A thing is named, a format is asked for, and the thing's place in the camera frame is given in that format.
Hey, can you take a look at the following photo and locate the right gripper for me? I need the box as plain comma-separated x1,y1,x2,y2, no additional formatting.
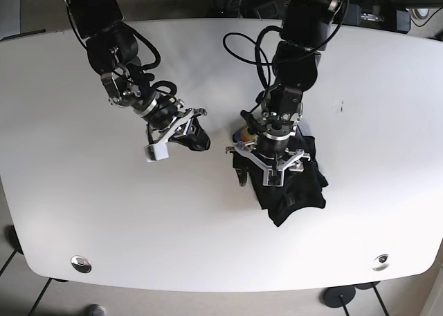
100,72,210,151

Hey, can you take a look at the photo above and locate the black round stand base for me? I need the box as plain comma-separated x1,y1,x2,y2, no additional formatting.
322,286,356,308

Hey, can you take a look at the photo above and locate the left grey shoe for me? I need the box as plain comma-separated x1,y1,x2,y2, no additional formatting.
87,304,106,316

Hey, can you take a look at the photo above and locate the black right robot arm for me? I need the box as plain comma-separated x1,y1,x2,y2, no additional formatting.
64,0,210,160

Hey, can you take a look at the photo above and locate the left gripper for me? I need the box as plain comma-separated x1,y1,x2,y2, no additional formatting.
226,110,311,187

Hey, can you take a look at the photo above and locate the right silver table grommet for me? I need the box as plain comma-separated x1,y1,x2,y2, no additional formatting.
371,254,390,272

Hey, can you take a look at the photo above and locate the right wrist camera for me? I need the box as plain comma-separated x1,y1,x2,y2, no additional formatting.
144,143,169,162

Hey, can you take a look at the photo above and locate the silver table grommet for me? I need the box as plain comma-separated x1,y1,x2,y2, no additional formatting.
71,255,92,274
371,254,390,272

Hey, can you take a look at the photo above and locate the black power adapter box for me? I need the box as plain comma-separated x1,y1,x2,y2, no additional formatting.
343,4,362,26

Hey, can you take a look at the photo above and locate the left silver table grommet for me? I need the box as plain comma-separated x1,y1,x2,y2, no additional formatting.
71,255,92,274

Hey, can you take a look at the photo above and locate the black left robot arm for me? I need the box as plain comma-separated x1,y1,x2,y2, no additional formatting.
227,0,350,188

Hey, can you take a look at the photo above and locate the black T-shirt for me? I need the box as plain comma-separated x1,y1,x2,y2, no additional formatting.
247,129,328,227

